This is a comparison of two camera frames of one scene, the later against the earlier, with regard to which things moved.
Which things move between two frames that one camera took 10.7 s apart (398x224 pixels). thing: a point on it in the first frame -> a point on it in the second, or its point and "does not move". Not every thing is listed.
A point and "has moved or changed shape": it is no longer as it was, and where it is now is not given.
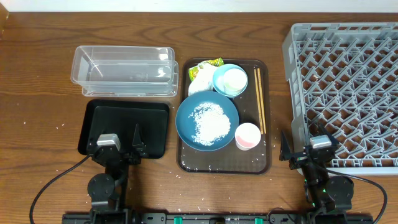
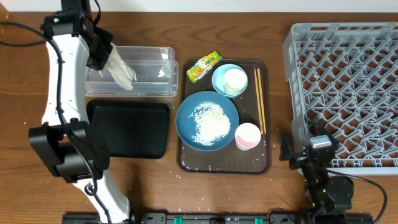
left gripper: (135, 160) -> (99, 63)
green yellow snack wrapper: (193, 71) has moved or changed shape
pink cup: (247, 135) does not move
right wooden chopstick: (262, 100) does not move
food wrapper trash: (203, 81) -> (120, 71)
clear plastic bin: (125, 71) does not move
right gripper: (286, 154) does not move
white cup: (235, 81) does not move
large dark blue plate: (186, 127) does not move
